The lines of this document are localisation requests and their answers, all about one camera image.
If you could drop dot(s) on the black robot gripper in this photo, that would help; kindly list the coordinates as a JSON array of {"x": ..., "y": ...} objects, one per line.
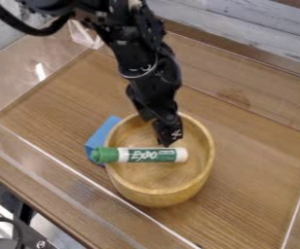
[{"x": 133, "y": 33}]

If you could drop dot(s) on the green Expo marker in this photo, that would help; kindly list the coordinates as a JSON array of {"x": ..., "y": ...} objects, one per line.
[{"x": 109, "y": 154}]

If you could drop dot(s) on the brown wooden bowl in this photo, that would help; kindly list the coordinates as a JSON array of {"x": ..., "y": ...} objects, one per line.
[{"x": 161, "y": 184}]

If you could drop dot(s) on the blue foam block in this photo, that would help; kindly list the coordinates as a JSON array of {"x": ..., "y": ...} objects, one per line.
[{"x": 98, "y": 137}]

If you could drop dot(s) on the black metal stand base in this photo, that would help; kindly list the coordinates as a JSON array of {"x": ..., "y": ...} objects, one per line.
[{"x": 30, "y": 239}]

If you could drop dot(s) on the clear acrylic corner bracket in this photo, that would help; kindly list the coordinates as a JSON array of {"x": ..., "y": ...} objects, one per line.
[{"x": 85, "y": 36}]

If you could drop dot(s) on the clear acrylic tray wall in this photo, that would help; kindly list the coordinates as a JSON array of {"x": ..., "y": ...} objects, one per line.
[{"x": 99, "y": 219}]

